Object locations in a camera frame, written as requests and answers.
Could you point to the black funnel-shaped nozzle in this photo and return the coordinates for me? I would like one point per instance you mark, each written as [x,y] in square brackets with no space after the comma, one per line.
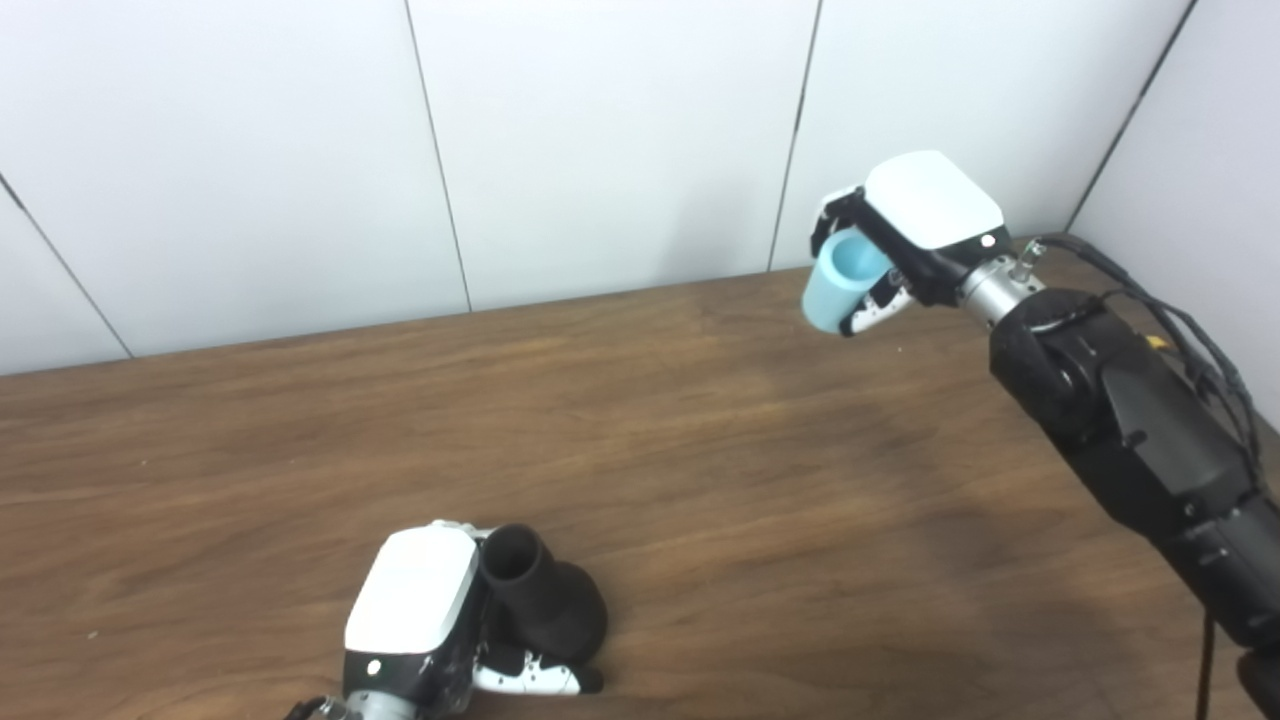
[545,600]

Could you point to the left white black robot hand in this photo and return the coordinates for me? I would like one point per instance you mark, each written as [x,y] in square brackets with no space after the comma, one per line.
[410,600]

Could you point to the light blue cylinder cup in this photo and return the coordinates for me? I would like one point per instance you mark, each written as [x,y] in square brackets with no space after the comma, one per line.
[838,285]

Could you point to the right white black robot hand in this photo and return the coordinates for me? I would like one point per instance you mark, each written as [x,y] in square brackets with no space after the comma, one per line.
[935,205]

